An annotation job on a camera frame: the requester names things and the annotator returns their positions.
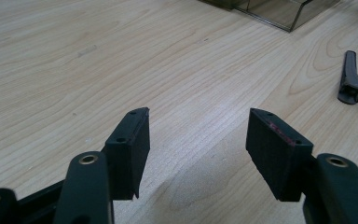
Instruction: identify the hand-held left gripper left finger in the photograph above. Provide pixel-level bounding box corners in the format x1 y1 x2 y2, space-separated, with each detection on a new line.
102 106 151 201

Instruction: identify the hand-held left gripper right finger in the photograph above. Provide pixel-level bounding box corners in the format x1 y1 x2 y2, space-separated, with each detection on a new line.
245 107 318 203

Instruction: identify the dark grey hair clip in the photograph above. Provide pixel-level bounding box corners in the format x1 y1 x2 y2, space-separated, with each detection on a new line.
337 49 358 105

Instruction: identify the clear smoky plastic box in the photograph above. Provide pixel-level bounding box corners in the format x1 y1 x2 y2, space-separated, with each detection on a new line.
198 0 343 33

